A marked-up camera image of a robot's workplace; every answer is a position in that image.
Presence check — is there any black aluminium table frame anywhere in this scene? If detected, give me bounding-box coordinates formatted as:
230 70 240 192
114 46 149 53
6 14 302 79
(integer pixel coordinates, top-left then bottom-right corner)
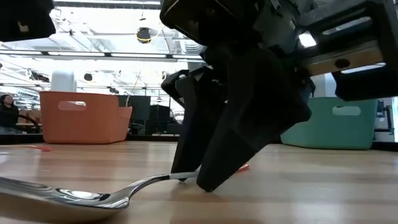
0 133 398 152

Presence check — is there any black cabinet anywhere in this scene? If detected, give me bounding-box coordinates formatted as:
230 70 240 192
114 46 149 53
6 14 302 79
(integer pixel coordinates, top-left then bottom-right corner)
149 105 172 134

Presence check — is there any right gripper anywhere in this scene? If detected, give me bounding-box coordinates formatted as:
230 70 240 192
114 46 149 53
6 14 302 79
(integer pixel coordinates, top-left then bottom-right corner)
160 0 398 192

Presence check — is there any long ceiling light strip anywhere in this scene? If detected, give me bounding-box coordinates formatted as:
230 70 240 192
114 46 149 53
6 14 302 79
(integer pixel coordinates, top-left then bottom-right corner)
0 49 206 63

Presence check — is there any black ceiling dome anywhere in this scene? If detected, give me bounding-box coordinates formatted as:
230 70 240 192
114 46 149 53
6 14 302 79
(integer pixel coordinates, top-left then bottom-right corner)
136 27 152 44

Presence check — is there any teal plastic bin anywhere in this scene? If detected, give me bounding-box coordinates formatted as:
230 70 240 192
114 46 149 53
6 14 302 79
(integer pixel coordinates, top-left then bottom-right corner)
280 96 379 151

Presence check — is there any black chair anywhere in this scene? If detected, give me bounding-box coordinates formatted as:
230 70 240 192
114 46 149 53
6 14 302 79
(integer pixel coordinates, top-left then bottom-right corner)
17 113 41 134

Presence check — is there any orange plastic bin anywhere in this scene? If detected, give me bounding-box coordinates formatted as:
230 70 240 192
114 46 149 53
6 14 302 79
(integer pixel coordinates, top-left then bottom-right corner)
39 90 133 145

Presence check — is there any orange handle spoon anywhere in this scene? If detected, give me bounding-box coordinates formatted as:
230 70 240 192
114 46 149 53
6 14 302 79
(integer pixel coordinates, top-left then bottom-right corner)
24 144 53 152
0 164 251 220

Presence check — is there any person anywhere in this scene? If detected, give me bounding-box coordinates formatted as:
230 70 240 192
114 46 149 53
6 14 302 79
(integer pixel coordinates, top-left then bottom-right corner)
0 94 20 134

